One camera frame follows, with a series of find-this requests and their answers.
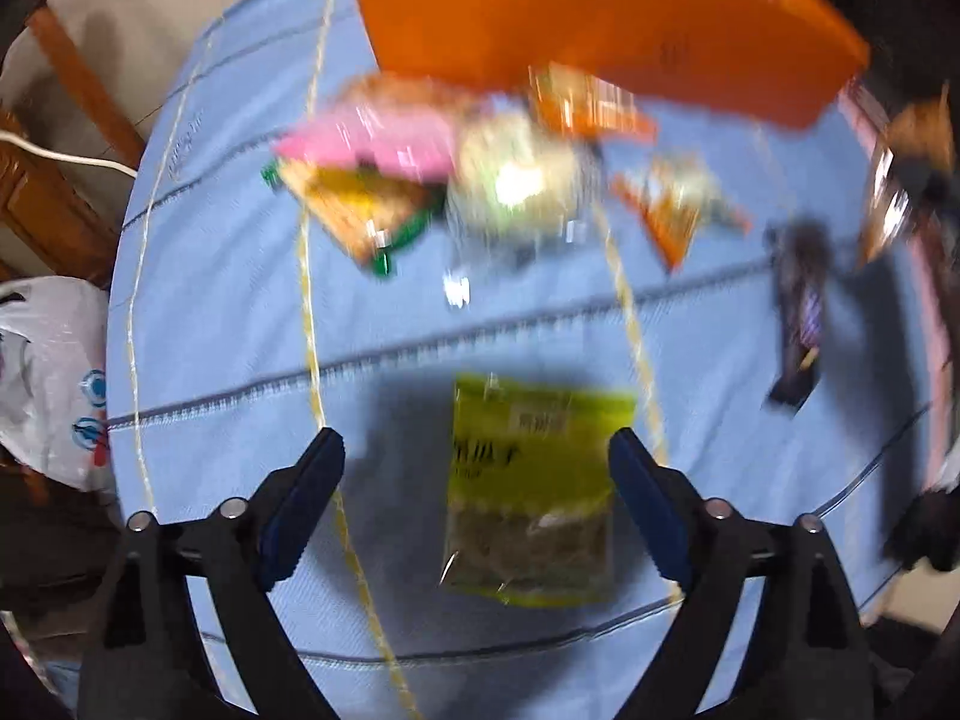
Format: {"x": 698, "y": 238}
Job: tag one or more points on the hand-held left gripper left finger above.
{"x": 300, "y": 510}

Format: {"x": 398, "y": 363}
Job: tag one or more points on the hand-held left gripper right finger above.
{"x": 652, "y": 510}

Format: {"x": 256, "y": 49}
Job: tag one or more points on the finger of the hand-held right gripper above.
{"x": 930, "y": 181}

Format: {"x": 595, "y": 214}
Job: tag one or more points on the yellow green snack packet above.
{"x": 532, "y": 487}

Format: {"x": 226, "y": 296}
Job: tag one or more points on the orange cardboard box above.
{"x": 525, "y": 15}

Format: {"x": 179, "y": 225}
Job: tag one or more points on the dark brown snack packet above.
{"x": 799, "y": 307}

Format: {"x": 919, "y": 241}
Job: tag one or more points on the dark carved wooden headboard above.
{"x": 915, "y": 0}

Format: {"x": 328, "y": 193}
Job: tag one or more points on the orange white snack packet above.
{"x": 675, "y": 202}

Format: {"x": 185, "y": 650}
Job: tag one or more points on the white plastic bag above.
{"x": 52, "y": 375}

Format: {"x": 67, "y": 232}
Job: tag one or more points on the clear round snack packet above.
{"x": 510, "y": 180}

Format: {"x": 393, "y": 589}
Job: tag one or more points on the pink snack packet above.
{"x": 375, "y": 139}

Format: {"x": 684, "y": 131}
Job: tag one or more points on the brown wooden chair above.
{"x": 52, "y": 187}

